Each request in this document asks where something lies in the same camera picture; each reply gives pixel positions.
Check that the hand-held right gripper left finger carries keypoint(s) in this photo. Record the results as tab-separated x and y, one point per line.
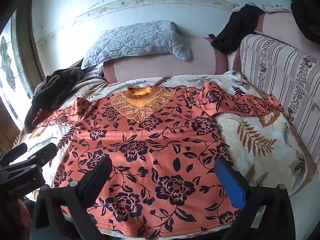
100	177

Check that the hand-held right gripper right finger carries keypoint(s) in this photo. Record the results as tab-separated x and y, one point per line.
228	182

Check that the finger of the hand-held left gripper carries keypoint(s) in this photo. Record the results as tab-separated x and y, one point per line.
13	153
43	153

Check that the orange floral blouse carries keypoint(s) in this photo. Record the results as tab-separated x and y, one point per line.
150	155

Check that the person's left forearm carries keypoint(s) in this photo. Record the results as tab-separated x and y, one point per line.
17	220

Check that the brown wooden cabinet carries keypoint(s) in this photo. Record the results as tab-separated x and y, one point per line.
6	135

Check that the cream leaf-print blanket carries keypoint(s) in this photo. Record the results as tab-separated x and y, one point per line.
262	142

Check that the dark brown knitted garment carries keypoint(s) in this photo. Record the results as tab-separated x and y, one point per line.
55	85

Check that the stained glass window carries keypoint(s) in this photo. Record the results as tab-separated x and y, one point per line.
7	62

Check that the striped floral bedding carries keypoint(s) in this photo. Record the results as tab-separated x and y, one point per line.
275	62

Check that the grey quilted pillow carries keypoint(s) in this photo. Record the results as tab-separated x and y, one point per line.
135	40

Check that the black garment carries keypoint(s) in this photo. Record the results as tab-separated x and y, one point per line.
237	30

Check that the pale lilac cloth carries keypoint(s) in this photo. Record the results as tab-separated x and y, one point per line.
271	7

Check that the dark cloth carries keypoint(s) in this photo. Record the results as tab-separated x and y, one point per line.
303	12

